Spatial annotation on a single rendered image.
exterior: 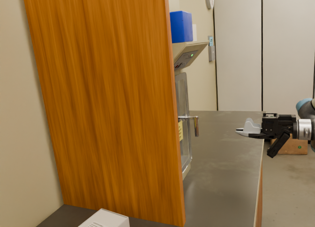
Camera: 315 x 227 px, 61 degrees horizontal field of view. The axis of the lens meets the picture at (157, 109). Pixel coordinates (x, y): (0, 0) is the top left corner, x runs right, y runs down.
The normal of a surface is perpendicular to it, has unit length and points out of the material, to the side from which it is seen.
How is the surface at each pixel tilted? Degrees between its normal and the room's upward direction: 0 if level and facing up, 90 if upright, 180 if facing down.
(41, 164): 90
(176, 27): 90
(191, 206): 0
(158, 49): 90
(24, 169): 90
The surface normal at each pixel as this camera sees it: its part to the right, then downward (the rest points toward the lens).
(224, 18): -0.39, 0.25
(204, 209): -0.09, -0.97
